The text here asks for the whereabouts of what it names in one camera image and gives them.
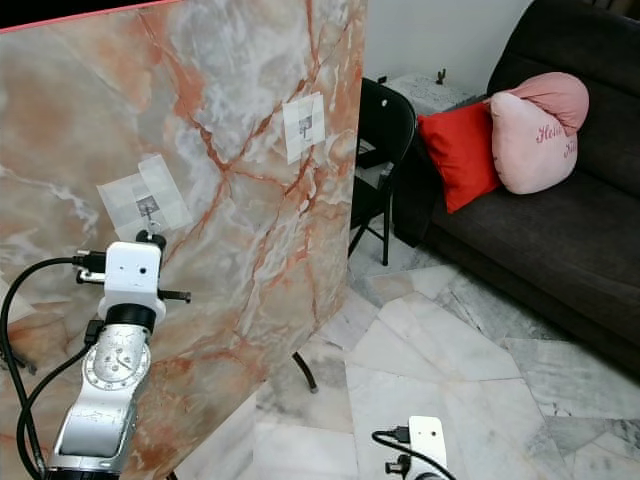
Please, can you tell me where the clear adhesive metal hook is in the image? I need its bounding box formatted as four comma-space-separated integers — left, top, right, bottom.
282, 92, 327, 166
97, 153, 191, 241

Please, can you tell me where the marble board with red edge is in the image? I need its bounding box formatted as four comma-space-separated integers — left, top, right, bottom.
0, 0, 368, 480

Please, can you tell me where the black metal stand leg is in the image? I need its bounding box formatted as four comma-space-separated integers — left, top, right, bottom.
293, 350, 319, 393

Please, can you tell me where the black folding chair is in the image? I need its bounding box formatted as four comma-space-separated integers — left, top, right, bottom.
348, 78, 418, 266

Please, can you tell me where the dark brown sofa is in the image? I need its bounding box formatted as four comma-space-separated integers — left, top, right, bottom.
393, 0, 640, 347

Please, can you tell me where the red cushion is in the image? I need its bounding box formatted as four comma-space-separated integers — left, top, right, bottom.
417, 100, 501, 214

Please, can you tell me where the white side table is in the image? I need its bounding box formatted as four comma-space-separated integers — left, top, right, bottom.
380, 72, 491, 113

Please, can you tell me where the pink plush cushion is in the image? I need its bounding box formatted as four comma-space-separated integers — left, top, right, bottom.
488, 72, 590, 195

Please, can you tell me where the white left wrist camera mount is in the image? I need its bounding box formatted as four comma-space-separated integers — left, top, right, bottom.
102, 241, 167, 327

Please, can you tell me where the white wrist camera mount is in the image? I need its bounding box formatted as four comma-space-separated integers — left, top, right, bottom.
407, 415, 448, 473
102, 241, 167, 327

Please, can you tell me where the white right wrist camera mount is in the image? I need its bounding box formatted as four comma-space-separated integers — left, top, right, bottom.
407, 415, 448, 473

